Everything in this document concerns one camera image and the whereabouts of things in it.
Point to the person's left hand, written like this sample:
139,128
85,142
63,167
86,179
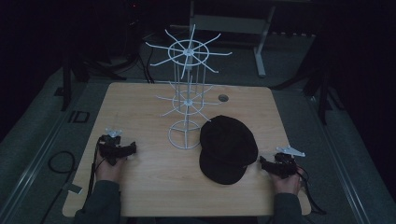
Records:
107,170

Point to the black tripod stand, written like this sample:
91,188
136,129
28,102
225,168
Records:
81,68
317,84

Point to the metal floor rail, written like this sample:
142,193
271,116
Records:
34,165

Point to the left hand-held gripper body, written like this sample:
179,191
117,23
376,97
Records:
109,148

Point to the black cap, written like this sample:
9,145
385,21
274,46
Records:
226,149

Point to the grey metal desk frame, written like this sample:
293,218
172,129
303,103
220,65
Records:
236,23

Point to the person's right hand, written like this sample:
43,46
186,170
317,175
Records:
288,185

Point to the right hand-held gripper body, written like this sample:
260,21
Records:
285,165

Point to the grey tape piece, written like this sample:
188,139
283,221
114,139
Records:
74,188

